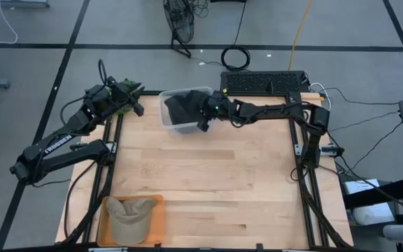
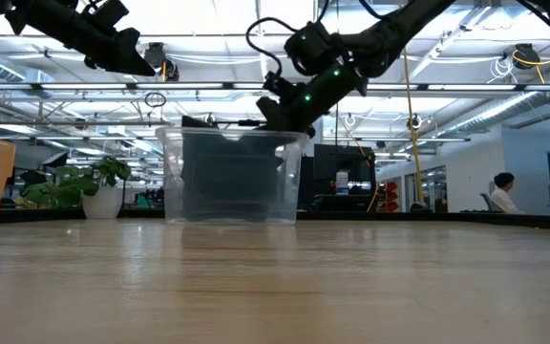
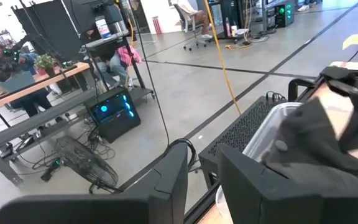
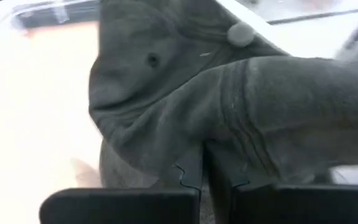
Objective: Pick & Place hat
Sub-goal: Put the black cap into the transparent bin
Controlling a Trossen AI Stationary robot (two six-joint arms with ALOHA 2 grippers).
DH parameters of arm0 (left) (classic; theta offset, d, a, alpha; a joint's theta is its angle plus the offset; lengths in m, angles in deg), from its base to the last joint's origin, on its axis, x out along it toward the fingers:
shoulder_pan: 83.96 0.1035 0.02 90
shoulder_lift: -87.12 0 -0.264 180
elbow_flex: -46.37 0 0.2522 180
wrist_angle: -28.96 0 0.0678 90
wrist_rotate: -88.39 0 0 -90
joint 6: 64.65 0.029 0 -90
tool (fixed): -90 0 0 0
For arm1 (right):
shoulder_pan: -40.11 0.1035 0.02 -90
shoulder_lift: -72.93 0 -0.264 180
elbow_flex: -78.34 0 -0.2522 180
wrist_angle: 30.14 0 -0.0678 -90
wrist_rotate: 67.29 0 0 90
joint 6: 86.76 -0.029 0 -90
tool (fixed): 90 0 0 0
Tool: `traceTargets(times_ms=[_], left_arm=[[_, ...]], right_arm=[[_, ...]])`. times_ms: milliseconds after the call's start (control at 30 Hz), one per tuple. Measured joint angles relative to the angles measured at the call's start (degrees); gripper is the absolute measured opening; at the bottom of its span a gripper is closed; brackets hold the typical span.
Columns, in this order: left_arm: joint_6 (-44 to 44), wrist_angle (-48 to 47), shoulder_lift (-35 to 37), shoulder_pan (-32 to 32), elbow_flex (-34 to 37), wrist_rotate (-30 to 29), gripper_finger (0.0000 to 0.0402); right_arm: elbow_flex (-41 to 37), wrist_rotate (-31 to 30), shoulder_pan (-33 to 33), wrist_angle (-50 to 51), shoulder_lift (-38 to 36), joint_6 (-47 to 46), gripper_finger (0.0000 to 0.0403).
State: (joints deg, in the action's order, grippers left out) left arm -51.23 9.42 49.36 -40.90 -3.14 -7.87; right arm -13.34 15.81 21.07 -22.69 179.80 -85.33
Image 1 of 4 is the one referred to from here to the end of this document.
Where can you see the orange tray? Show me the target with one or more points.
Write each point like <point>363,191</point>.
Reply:
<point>157,224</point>

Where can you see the clear plastic bin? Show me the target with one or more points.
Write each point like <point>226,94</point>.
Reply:
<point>168,126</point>

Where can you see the white paper sheet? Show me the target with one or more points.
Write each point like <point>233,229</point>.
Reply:
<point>360,186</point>

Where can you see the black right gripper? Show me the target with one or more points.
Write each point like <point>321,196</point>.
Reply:
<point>219,108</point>

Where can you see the black aluminium table frame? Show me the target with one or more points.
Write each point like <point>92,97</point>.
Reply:
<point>187,250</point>

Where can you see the green cap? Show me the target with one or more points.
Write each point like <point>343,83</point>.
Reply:
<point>127,82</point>

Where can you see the beige cap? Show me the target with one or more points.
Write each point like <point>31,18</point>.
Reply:
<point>129,220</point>

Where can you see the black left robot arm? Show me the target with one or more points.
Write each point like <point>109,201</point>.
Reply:
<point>58,143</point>

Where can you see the black floor fan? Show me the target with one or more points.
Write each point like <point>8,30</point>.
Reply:
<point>180,21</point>

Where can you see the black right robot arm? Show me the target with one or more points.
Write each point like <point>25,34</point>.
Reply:
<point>275,110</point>

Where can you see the white paper roll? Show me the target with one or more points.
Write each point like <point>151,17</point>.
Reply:
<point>373,214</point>

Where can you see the dark grey cap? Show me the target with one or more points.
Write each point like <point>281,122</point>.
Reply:
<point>175,112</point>
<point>194,103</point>

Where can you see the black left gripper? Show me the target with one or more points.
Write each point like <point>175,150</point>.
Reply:
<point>121,96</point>

